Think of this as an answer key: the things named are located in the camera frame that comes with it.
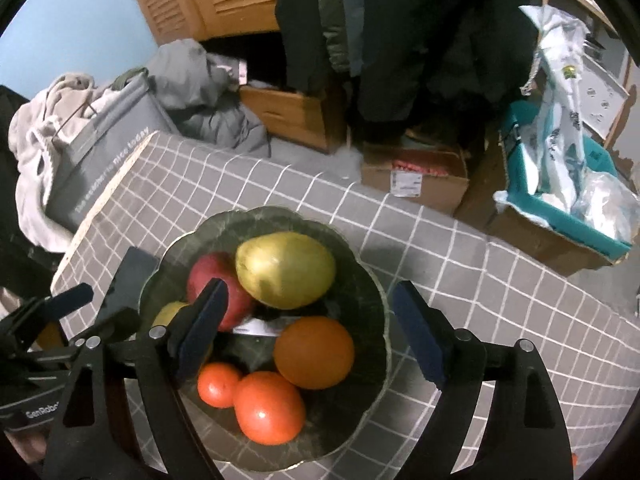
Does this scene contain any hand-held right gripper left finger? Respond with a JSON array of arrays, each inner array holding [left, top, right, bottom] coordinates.
[[42, 277, 229, 480]]

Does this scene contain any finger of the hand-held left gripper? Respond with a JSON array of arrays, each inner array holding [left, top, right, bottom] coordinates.
[[12, 283, 94, 333], [75, 247, 158, 346]]

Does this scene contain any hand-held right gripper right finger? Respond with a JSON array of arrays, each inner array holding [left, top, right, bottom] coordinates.
[[392, 280, 571, 480]]

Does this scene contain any small yellow fruit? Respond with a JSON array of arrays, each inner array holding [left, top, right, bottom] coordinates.
[[150, 301, 191, 333]]

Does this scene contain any green glass bowl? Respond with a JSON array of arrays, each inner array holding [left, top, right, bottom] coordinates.
[[137, 205, 391, 473]]

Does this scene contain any red apple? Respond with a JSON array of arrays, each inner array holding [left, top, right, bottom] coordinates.
[[186, 252, 256, 332]]

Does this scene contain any small tangerine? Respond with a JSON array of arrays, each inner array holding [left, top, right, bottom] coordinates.
[[196, 361, 244, 409]]

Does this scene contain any yellow-green mango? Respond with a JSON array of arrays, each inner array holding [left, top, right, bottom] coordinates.
[[235, 232, 337, 310]]

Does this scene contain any medium orange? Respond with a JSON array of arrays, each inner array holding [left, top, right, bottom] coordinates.
[[233, 371, 307, 445]]

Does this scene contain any large orange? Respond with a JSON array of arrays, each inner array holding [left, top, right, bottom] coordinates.
[[273, 316, 356, 391]]

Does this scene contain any person's left hand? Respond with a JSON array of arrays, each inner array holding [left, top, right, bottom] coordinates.
[[7, 427, 48, 466]]

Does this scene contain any grey checked tablecloth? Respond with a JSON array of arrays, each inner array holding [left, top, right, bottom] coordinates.
[[50, 130, 640, 480]]

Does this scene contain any large cardboard box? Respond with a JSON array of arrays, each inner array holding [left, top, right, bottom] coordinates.
[[460, 135, 626, 276]]

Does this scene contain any labelled cardboard box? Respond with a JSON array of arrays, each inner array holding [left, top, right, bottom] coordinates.
[[360, 142, 468, 216]]

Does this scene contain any grey storage bag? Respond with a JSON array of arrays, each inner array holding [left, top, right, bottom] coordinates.
[[45, 72, 181, 233]]

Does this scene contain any beige crumpled cloth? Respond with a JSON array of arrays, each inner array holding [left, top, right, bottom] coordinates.
[[9, 74, 96, 253]]

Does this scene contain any teal box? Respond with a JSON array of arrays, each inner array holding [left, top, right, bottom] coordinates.
[[492, 100, 633, 263]]

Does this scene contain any grey crumpled jacket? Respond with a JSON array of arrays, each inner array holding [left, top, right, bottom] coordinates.
[[147, 39, 271, 157]]

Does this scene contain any clear plastic bag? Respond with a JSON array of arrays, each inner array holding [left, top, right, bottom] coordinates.
[[572, 172, 636, 246]]

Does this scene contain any wooden drawer box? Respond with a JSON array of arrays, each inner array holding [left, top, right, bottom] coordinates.
[[240, 85, 351, 153]]

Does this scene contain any white printed plastic bag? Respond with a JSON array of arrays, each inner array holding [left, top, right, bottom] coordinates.
[[520, 5, 591, 211]]

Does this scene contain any black hanging coat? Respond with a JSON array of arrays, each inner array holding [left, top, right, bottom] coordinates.
[[350, 0, 538, 136]]

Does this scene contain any white printed box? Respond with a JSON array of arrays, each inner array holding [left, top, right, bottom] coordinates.
[[580, 55, 628, 138]]

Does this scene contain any wooden shelf rack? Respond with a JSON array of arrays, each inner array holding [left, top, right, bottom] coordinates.
[[542, 0, 636, 151]]

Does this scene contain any dark grey padded jacket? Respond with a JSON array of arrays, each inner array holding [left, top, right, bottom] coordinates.
[[275, 0, 361, 96]]

